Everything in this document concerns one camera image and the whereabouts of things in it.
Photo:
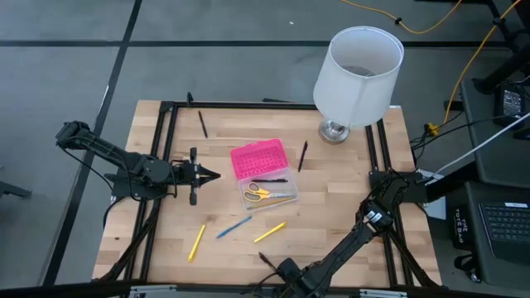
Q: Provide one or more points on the blue pen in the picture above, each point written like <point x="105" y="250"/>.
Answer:
<point x="234" y="227"/>

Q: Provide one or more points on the clear supply box pink lid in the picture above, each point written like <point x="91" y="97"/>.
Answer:
<point x="258" y="159"/>

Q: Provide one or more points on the silver bracket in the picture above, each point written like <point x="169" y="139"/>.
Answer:
<point x="385" y="294"/>
<point x="153" y="291"/>

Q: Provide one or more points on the black aluminium table frame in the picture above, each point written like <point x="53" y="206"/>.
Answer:
<point x="248" y="104"/>

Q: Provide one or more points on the dark grey desk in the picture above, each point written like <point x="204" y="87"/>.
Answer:
<point x="509" y="277"/>
<point x="497" y="165"/>

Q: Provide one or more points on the olive brown pencil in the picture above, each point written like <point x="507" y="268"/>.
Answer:
<point x="271" y="203"/>

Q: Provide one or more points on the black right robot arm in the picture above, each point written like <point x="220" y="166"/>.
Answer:
<point x="343" y="248"/>

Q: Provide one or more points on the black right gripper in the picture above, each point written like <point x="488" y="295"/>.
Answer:
<point x="298" y="281"/>

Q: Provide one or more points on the black stand legs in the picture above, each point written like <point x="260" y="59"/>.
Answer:
<point x="509" y="62"/>

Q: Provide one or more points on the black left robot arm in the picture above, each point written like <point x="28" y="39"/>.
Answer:
<point x="107" y="149"/>

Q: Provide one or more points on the black power supply brick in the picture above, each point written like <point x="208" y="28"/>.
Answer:
<point x="511" y="103"/>

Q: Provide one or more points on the black camera rig bar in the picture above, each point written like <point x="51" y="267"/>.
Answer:
<point x="62" y="289"/>

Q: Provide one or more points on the black laptop keyboard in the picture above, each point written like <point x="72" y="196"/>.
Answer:
<point x="505" y="227"/>

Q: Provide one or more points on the black tote bag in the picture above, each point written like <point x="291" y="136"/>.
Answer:
<point x="461" y="232"/>

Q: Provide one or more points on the grey chair base leg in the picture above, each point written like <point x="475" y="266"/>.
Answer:
<point x="12" y="189"/>

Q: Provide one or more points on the white shade table lamp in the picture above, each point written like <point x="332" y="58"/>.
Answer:
<point x="356" y="91"/>

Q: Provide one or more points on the white paper sheet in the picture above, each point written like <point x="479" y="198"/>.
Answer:
<point x="435" y="212"/>

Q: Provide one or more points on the black pen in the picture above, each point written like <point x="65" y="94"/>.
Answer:
<point x="203" y="123"/>
<point x="267" y="260"/>
<point x="302" y="156"/>
<point x="269" y="180"/>

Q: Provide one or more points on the yellow pen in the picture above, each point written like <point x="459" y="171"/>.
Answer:
<point x="196" y="243"/>
<point x="270" y="232"/>

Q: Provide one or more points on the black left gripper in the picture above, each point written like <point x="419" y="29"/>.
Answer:
<point x="186" y="174"/>

